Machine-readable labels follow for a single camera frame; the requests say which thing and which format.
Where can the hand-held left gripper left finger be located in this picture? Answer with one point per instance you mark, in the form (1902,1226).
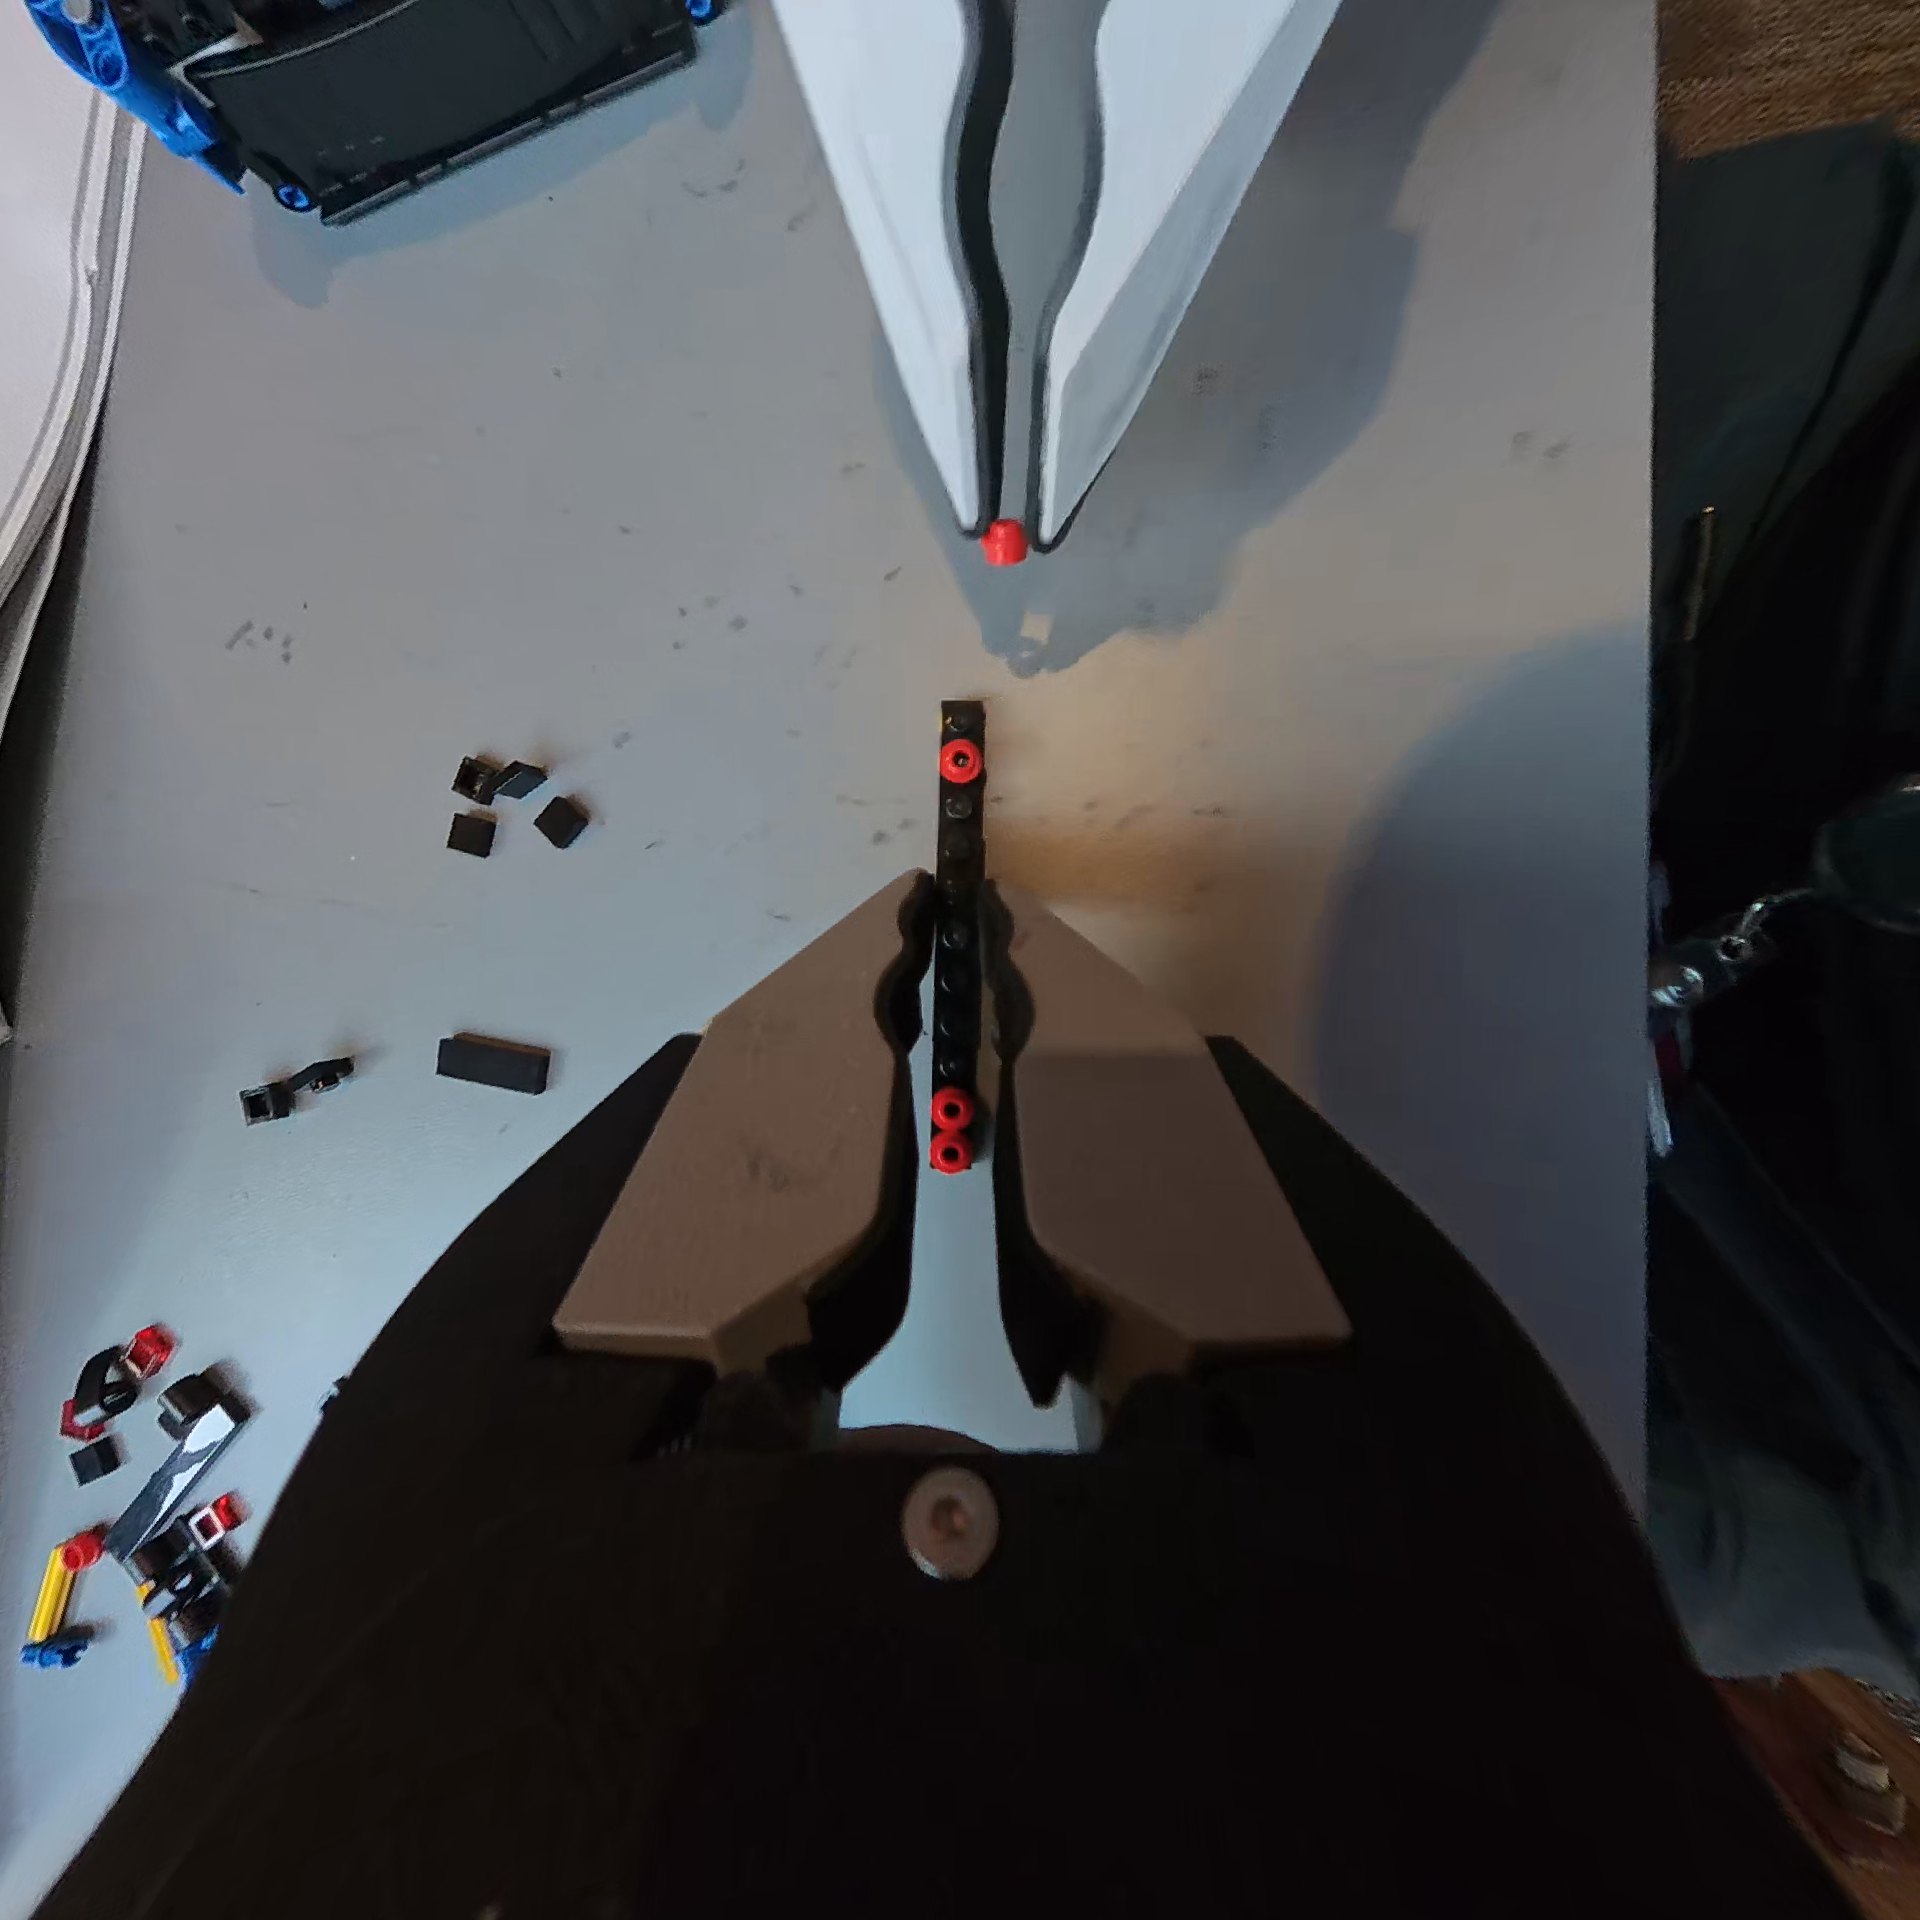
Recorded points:
(735,1140)

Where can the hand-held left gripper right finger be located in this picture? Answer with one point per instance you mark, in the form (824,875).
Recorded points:
(1155,1171)

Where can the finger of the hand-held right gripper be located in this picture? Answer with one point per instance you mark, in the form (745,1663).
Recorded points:
(885,180)
(1185,180)

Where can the long black plate brick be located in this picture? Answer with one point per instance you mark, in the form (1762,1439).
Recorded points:
(957,855)

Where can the red round stud brick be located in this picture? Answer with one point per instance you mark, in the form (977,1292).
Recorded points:
(1004,543)
(961,762)
(954,1111)
(951,1153)

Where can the grey desk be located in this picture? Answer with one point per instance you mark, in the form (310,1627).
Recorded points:
(451,524)

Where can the black rectangular tile brick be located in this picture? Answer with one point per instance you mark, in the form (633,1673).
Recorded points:
(494,1062)

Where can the small black toy brick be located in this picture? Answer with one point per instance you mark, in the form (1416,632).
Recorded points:
(471,832)
(474,776)
(561,821)

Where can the thin black toy piece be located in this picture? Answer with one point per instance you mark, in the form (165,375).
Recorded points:
(518,780)

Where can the blue and black toy car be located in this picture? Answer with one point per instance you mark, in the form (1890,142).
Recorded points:
(451,91)

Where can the black clip toy piece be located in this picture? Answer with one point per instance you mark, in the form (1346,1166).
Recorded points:
(292,1088)

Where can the pile of coloured toy bricks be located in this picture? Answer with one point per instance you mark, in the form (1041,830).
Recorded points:
(150,1500)

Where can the person's black clothing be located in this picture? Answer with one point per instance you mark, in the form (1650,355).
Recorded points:
(1785,524)

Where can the wooden furniture piece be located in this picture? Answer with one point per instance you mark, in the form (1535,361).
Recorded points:
(1844,1800)

